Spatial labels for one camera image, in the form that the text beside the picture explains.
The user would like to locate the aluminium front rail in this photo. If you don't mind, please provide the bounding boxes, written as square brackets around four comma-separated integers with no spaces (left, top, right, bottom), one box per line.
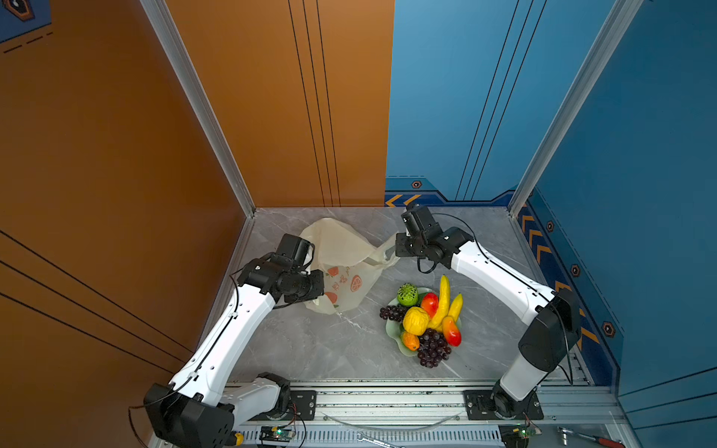
[237,379,639,447]

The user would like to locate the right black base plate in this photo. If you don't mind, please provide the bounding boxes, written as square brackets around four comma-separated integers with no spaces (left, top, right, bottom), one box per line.
[463,390,544,421]

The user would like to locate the green circuit board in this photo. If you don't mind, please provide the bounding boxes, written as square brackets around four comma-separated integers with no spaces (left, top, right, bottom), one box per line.
[258,427,297,446]
[513,427,536,440]

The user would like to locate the red yellow mango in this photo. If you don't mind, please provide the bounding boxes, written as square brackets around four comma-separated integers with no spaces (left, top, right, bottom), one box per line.
[442,317,462,347]

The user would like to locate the translucent plastic bag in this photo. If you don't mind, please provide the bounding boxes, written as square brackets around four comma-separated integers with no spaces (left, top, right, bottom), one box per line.
[300,218,398,315]

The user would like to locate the small purple grape bunch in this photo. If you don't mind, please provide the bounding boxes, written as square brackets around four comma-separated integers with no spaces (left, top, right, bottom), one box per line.
[379,304,408,322]

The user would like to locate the silver wrench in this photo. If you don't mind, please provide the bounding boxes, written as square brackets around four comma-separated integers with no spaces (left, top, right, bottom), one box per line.
[357,432,401,448]

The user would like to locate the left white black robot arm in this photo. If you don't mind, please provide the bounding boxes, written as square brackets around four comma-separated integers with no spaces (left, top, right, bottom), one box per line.
[140,234,325,447]

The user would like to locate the red apple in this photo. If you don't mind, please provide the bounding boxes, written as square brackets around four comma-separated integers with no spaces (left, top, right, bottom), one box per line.
[420,292,440,318]

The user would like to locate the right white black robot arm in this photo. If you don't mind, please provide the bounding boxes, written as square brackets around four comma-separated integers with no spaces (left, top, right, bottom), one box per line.
[396,205,582,419]

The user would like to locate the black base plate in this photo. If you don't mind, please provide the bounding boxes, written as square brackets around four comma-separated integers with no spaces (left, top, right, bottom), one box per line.
[463,390,544,421]
[251,390,317,422]

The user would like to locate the light green fruit plate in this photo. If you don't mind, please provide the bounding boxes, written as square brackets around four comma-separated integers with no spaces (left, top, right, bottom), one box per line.
[386,287,433,358]

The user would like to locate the yellow banana bunch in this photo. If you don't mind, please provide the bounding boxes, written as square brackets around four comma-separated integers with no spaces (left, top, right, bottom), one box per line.
[428,276,464,330]

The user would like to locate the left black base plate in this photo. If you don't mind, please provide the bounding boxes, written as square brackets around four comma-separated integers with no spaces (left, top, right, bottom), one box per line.
[251,390,317,422]

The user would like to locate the red handled tool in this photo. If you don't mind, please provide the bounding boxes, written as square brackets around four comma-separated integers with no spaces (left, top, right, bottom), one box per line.
[558,427,626,448]

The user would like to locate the green custard apple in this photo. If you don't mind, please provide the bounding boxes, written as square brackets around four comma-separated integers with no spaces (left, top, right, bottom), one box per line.
[397,283,419,307]

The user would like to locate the large purple grape bunch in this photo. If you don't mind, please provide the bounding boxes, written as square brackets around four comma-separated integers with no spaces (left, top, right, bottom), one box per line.
[418,329,452,369]

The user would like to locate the yellow ribbed fruit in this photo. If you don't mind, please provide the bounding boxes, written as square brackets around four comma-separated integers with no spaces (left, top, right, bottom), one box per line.
[403,306,431,336]

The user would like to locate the left green circuit board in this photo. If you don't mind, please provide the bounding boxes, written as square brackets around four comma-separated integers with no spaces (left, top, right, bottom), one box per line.
[258,427,297,446]

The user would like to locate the right green circuit board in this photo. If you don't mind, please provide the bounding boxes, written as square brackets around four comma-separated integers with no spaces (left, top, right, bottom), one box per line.
[513,427,536,440]

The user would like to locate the small orange mango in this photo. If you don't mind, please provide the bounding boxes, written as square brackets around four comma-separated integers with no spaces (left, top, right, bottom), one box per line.
[401,332,420,352]

